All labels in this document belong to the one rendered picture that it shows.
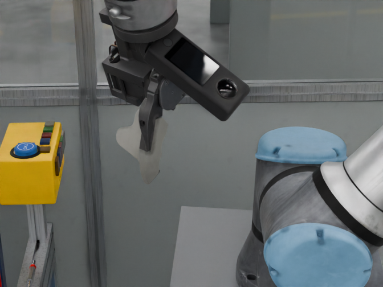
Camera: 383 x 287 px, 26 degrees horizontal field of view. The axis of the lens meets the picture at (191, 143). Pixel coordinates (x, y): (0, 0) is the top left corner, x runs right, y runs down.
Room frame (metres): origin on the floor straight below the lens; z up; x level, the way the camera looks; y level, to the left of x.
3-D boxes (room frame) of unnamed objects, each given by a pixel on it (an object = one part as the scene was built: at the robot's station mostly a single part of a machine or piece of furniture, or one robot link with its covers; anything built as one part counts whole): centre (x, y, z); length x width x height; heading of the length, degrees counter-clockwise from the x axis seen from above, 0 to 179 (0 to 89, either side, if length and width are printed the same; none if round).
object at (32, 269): (1.22, 0.29, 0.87); 0.08 x 0.01 x 0.01; 3
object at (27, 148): (1.30, 0.29, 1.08); 0.04 x 0.04 x 0.02
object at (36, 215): (1.35, 0.29, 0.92); 0.03 x 0.03 x 0.12; 2
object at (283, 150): (0.96, -0.14, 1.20); 0.13 x 0.12 x 0.14; 1
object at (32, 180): (1.35, 0.29, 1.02); 0.16 x 0.10 x 0.11; 2
